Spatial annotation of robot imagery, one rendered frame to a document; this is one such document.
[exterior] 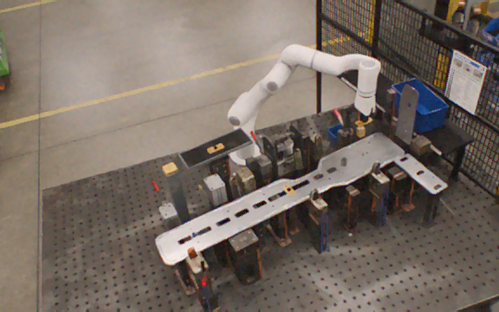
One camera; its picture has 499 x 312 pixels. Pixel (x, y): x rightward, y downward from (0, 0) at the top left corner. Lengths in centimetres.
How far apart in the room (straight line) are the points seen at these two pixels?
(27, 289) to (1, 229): 69
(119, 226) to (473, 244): 192
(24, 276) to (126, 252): 127
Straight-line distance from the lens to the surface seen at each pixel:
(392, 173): 265
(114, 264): 280
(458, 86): 282
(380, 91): 311
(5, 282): 398
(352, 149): 274
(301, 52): 238
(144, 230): 289
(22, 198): 450
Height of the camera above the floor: 284
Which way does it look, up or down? 43 degrees down
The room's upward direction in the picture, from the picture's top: 7 degrees counter-clockwise
